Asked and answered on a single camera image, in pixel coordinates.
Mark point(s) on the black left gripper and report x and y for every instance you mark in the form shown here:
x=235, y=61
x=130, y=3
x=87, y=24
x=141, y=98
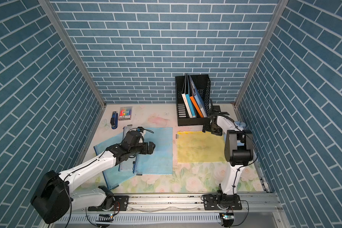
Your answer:
x=151, y=149

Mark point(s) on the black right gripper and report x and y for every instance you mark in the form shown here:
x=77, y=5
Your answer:
x=206, y=128

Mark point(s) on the yellow mesh document bag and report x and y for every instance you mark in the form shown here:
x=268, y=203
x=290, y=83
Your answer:
x=197, y=147

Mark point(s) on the blue microfiber cloth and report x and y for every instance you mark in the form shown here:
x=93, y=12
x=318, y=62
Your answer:
x=240, y=125

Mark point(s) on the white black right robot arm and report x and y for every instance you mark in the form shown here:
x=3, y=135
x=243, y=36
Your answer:
x=238, y=151

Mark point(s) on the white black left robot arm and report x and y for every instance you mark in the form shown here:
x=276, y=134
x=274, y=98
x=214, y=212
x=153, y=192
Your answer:
x=54, y=197

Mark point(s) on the light blue mesh document bag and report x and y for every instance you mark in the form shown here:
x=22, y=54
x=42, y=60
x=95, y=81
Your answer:
x=160, y=162

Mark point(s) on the clear mesh document bag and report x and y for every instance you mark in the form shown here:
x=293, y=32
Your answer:
x=128, y=165

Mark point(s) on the blue document bag far left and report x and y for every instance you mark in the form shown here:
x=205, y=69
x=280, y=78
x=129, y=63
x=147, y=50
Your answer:
x=113, y=177

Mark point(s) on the orange book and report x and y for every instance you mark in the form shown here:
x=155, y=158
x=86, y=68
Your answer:
x=193, y=100

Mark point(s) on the teal book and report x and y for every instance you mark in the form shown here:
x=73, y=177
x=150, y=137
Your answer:
x=190, y=106

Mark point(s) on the blue folder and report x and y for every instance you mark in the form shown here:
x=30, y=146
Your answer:
x=197, y=96

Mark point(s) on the colourful marker pack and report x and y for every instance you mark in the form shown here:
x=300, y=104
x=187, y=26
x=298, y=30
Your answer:
x=125, y=113

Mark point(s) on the blue stapler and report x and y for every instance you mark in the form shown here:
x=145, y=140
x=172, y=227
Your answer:
x=114, y=120

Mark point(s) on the black mesh file holder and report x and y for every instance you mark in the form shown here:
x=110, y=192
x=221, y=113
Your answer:
x=182, y=86

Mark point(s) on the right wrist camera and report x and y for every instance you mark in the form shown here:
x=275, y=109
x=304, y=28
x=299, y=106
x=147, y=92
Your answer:
x=213, y=109

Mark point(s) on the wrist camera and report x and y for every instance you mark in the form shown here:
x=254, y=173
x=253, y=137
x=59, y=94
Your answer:
x=141, y=130
x=213, y=109

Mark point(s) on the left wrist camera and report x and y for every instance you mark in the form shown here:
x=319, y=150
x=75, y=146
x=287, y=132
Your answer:
x=141, y=130

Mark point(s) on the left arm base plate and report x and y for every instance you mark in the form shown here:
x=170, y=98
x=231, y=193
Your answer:
x=116, y=204

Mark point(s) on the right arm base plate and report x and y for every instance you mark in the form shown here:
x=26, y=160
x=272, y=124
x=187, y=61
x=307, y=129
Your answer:
x=221, y=202

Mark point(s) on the aluminium front rail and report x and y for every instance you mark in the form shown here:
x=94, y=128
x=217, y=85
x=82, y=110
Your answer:
x=181, y=207

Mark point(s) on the aluminium corner post right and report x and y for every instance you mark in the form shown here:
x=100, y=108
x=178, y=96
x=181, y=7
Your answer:
x=261, y=49

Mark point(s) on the aluminium corner post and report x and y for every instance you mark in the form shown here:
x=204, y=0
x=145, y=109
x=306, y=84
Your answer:
x=261, y=49
x=55, y=20

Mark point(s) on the aluminium corner post left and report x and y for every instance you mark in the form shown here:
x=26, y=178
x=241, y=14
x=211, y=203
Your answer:
x=55, y=20

